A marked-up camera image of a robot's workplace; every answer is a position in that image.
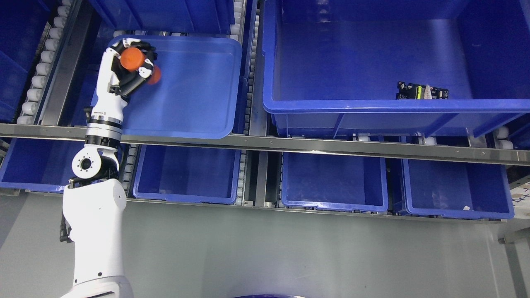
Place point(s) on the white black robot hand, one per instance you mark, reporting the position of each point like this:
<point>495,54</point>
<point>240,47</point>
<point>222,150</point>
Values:
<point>116,85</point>

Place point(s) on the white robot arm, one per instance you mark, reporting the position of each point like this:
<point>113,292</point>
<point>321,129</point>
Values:
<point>93,205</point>

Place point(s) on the metal shelf rack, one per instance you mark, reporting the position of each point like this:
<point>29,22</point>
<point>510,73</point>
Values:
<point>61,115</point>

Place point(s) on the shallow blue plastic tray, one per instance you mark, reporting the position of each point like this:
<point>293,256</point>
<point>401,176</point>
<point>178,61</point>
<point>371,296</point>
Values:
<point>197,93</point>

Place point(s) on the lower blue bin centre left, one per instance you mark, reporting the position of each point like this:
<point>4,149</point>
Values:
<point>187,174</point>

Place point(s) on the upper blue bin far left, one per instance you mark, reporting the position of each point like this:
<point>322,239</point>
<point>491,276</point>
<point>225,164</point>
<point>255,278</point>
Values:
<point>21,26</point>

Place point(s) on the lower blue bin far left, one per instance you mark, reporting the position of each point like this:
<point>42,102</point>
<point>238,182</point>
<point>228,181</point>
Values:
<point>44,165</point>

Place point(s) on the upper blue bin top centre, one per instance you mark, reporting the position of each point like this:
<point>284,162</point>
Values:
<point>184,16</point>

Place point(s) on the large blue plastic bin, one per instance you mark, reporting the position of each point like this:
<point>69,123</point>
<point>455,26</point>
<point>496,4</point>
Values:
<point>331,67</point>

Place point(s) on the lower blue bin centre right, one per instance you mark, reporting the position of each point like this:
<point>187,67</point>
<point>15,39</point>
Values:
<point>334,182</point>

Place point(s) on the black circuit board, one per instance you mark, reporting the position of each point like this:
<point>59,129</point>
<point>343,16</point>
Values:
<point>410,91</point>

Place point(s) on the lower blue bin far right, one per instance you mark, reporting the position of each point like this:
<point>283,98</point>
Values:
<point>454,190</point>

